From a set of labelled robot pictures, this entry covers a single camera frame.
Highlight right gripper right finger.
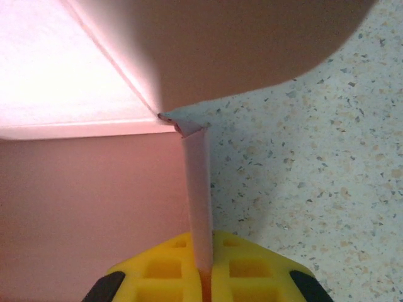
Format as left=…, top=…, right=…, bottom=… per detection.
left=210, top=230, right=331, bottom=302

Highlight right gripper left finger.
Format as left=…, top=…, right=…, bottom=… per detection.
left=84, top=232, right=205, bottom=302

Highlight pink paper box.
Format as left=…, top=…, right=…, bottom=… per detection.
left=0, top=0, right=378, bottom=302

